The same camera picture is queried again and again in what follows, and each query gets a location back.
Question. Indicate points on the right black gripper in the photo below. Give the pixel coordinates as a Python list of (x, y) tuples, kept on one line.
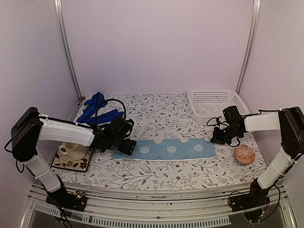
[(217, 138)]

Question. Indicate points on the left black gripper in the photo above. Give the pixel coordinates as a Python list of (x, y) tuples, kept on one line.
[(129, 148)]

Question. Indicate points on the dark blue towel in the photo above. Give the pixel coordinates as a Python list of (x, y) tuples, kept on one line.
[(90, 113)]

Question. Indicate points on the light blue orange dotted towel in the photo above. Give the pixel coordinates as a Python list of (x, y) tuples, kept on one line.
[(183, 149)]

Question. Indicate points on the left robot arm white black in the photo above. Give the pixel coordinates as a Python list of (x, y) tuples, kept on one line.
[(33, 126)]

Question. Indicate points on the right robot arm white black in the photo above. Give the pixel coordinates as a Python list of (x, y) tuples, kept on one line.
[(281, 131)]

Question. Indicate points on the red white patterned bowl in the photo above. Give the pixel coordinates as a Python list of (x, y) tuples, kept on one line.
[(244, 154)]

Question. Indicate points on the white plastic perforated basket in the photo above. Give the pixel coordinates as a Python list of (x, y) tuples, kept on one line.
[(210, 103)]

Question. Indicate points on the cream ribbed mug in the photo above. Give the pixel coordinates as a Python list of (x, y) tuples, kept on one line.
[(74, 151)]

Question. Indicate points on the floral patterned tablecloth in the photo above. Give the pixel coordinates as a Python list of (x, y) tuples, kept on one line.
[(165, 117)]

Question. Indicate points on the floral square coaster tile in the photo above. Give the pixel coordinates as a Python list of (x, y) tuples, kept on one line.
[(64, 162)]

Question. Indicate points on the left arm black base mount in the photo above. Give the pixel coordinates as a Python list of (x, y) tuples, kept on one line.
[(62, 199)]

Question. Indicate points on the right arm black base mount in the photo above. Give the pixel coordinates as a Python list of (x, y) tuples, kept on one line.
[(256, 197)]

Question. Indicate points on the front aluminium rail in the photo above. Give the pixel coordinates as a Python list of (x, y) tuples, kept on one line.
[(113, 208)]

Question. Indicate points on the right aluminium frame post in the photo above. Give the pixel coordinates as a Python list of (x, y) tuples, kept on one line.
[(249, 45)]

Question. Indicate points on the aluminium frame post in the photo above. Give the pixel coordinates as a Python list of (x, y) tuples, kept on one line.
[(249, 45), (66, 48)]

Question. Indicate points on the left aluminium frame post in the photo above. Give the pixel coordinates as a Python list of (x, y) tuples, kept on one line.
[(66, 48)]

